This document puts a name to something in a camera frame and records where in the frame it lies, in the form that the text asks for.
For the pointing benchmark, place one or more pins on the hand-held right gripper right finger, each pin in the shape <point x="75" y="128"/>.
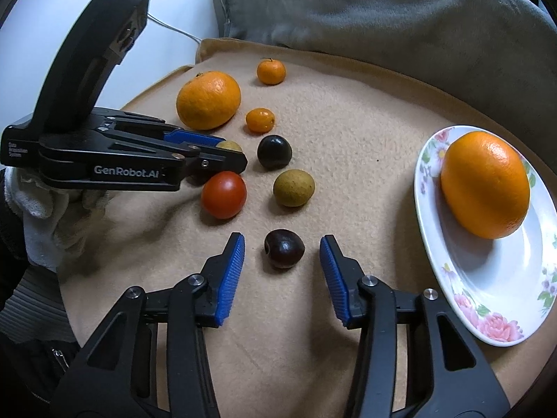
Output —
<point x="333" y="278"/>

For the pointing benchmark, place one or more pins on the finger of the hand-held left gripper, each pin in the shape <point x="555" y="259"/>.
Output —
<point x="226" y="162"/>
<point x="191" y="136"/>

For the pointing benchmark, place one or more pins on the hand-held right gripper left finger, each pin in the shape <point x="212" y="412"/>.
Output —
<point x="230" y="278"/>

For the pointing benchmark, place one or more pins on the red tomato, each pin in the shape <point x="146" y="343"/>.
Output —
<point x="224" y="195"/>

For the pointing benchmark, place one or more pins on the large rough mandarin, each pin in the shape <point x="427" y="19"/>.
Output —
<point x="209" y="101"/>

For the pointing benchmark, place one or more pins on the dark purple plum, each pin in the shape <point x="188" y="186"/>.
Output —
<point x="274" y="152"/>
<point x="285" y="249"/>

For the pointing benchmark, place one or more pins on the white floral plate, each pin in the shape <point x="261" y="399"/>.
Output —
<point x="491" y="278"/>

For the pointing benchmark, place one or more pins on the person's left forearm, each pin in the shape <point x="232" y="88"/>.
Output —
<point x="30" y="305"/>

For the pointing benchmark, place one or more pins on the person's left hand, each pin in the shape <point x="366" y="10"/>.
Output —
<point x="48" y="217"/>

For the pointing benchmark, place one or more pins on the tiny round kumquat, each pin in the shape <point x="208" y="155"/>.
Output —
<point x="260" y="121"/>

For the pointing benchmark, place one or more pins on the small mandarin with stem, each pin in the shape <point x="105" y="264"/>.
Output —
<point x="271" y="72"/>

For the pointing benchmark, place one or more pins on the large smooth orange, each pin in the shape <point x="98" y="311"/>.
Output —
<point x="485" y="183"/>

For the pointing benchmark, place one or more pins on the grey blanket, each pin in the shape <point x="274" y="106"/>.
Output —
<point x="391" y="17"/>

